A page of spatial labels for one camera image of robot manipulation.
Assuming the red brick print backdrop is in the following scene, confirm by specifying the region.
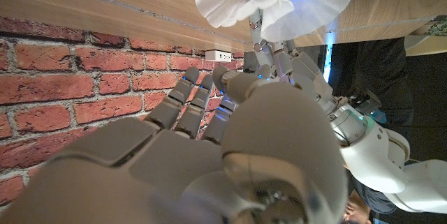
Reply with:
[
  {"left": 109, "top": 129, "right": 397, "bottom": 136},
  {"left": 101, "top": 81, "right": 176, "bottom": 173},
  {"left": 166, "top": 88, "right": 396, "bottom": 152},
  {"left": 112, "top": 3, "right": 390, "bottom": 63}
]
[{"left": 0, "top": 15, "right": 246, "bottom": 211}]

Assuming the white power strip box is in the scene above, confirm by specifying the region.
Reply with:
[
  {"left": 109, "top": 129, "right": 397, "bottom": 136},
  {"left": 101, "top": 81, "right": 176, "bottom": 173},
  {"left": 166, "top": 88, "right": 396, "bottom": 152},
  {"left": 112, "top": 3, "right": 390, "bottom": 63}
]
[{"left": 204, "top": 49, "right": 233, "bottom": 64}]

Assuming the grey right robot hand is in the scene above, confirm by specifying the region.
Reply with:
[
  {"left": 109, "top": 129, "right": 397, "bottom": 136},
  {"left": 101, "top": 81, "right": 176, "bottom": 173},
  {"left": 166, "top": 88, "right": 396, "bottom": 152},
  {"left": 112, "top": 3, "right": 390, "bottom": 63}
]
[{"left": 0, "top": 65, "right": 349, "bottom": 224}]

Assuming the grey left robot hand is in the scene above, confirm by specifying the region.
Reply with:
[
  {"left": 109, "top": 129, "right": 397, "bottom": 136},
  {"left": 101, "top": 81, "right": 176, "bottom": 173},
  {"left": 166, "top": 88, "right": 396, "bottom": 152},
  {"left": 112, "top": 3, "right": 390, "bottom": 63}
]
[{"left": 244, "top": 8, "right": 340, "bottom": 115}]

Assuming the person in black clothes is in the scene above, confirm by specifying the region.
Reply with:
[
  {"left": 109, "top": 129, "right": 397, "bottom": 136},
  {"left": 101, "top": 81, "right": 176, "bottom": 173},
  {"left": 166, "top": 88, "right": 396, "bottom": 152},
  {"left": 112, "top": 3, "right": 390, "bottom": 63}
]
[{"left": 328, "top": 37, "right": 415, "bottom": 224}]

